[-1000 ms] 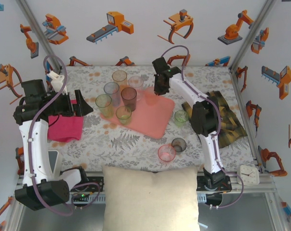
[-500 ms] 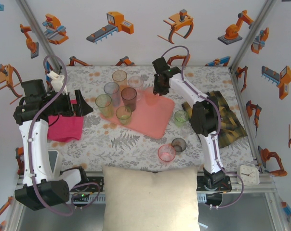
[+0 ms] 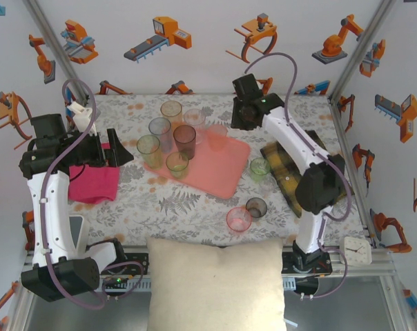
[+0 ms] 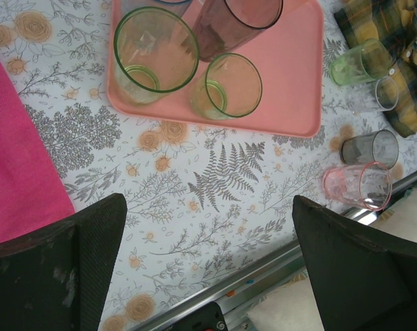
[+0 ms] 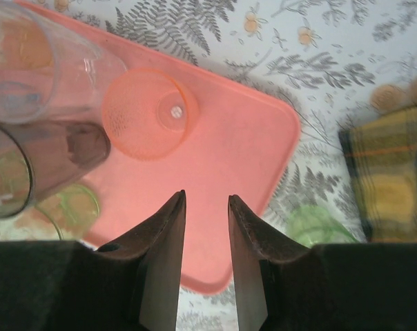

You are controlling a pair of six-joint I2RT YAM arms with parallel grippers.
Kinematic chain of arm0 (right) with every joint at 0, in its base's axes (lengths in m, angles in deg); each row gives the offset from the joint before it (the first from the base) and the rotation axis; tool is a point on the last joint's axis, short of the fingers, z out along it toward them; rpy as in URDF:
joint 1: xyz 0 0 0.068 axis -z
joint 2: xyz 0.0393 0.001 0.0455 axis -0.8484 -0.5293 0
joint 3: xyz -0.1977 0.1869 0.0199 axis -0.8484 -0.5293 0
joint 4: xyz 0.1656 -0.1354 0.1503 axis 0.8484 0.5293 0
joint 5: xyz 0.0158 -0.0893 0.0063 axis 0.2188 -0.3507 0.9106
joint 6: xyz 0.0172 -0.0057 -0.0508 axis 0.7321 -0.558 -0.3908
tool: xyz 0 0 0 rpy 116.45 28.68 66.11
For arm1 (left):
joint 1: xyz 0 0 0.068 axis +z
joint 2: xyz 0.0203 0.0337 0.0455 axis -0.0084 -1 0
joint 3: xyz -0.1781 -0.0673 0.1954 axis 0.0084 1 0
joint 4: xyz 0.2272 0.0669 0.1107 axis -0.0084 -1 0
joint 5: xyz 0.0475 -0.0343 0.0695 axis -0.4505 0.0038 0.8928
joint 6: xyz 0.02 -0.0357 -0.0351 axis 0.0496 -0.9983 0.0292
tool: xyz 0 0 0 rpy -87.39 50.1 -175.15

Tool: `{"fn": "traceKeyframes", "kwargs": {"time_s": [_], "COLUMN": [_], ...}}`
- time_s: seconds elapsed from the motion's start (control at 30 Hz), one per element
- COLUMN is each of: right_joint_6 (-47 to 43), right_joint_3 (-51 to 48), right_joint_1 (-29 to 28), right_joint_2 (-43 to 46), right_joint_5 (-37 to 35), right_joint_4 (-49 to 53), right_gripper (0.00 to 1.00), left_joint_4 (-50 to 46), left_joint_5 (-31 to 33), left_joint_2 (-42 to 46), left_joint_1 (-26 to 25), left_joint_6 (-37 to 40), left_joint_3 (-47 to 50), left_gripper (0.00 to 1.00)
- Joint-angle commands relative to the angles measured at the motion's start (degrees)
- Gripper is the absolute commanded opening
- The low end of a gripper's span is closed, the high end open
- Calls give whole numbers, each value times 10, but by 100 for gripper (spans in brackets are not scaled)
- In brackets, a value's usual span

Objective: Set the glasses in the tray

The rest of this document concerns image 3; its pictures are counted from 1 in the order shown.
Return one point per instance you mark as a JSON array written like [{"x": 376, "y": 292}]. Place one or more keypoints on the short salmon glass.
[{"x": 217, "y": 136}]

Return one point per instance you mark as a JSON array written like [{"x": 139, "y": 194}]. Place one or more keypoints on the tall green glass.
[{"x": 148, "y": 146}]

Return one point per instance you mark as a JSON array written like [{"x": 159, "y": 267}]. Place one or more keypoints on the short wide clear glass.
[{"x": 194, "y": 119}]

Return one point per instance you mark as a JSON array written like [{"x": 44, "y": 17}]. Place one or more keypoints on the short small green glass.
[{"x": 260, "y": 167}]

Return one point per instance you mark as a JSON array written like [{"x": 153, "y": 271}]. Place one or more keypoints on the tall blue glass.
[{"x": 159, "y": 127}]

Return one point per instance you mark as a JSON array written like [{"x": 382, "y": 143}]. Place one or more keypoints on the tall dark grey glass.
[{"x": 184, "y": 138}]

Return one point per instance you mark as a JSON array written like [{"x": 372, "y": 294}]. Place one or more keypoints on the short wide green glass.
[{"x": 176, "y": 165}]

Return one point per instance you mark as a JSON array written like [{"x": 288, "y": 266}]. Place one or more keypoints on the tall orange glass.
[{"x": 171, "y": 109}]

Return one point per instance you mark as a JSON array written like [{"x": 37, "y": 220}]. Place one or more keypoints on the short dark grey glass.
[{"x": 256, "y": 207}]

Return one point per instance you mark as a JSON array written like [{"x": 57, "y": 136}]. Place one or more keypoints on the short pink glass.
[{"x": 239, "y": 219}]

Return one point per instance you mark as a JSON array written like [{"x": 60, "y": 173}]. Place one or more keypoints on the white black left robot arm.
[{"x": 56, "y": 220}]

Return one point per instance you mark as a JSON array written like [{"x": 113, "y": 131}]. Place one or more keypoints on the pink plastic tray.
[{"x": 215, "y": 172}]

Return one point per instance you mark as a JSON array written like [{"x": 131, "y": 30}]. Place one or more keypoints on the magenta cloth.
[{"x": 94, "y": 186}]

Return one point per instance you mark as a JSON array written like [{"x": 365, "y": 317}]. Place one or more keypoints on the yellow black plaid cloth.
[{"x": 281, "y": 162}]

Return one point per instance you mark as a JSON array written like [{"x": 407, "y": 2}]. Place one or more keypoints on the short small clear glass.
[{"x": 271, "y": 185}]

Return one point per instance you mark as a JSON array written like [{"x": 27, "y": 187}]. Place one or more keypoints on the floral tablecloth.
[{"x": 191, "y": 229}]

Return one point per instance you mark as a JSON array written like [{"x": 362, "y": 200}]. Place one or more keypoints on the small circuit board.
[{"x": 117, "y": 280}]

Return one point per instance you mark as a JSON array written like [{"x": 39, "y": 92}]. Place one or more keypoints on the cream cushion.
[{"x": 215, "y": 286}]

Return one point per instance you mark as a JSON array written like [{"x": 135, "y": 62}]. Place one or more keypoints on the white square clock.
[{"x": 355, "y": 250}]

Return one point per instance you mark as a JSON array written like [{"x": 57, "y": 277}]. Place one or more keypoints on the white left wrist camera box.
[{"x": 80, "y": 115}]

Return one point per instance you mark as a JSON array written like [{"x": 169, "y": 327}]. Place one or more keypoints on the aluminium frame rail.
[
  {"x": 341, "y": 131},
  {"x": 381, "y": 267}
]

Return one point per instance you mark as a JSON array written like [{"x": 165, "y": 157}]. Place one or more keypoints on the aluminium frame post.
[
  {"x": 57, "y": 48},
  {"x": 362, "y": 48}
]

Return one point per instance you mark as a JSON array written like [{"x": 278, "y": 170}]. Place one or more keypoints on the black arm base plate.
[
  {"x": 139, "y": 263},
  {"x": 288, "y": 267}
]

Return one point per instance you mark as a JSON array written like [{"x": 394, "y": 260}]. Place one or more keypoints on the aluminium frame leg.
[
  {"x": 400, "y": 310},
  {"x": 18, "y": 315}
]

